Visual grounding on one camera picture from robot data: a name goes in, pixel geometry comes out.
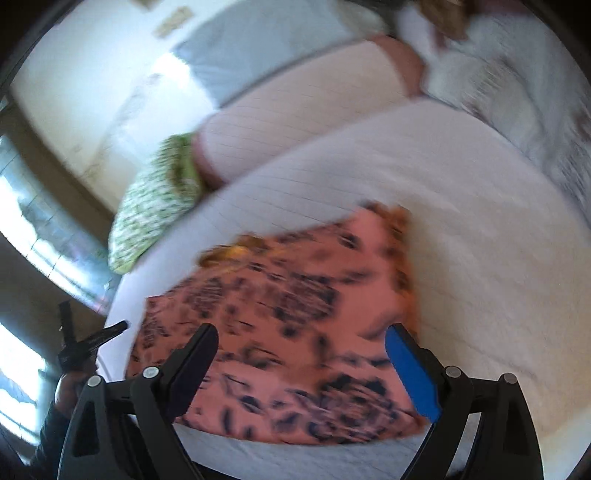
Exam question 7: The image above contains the green patterned pillow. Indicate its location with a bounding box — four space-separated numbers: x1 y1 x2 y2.
108 134 208 274

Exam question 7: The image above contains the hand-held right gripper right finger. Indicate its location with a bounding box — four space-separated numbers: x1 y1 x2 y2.
385 323 541 480

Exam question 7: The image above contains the person's left hand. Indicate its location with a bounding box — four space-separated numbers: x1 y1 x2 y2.
54 369 83 409

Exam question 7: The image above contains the stained glass window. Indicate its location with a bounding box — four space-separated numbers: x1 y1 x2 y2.
0 134 122 315

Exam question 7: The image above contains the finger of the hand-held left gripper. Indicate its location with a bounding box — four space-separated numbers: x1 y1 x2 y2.
85 320 130 352
58 300 78 354

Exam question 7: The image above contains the pink and white bolster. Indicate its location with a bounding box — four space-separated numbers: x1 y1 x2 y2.
193 36 424 192

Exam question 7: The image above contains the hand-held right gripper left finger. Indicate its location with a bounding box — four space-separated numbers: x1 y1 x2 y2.
58 323 220 480

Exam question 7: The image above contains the orange floral blouse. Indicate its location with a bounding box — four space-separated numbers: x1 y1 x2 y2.
127 200 428 448

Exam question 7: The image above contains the beige wall switch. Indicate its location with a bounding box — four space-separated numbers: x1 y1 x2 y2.
154 6 193 38

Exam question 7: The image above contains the white quilted bed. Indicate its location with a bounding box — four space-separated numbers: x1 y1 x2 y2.
99 99 591 480

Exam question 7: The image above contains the brown crumpled cloth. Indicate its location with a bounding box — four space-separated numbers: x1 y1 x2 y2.
416 0 478 44

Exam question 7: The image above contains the large striped floral pillow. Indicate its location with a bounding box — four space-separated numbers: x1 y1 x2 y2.
427 28 591 213

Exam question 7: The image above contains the grey pillow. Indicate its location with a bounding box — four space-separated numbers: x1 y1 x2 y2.
174 0 385 110

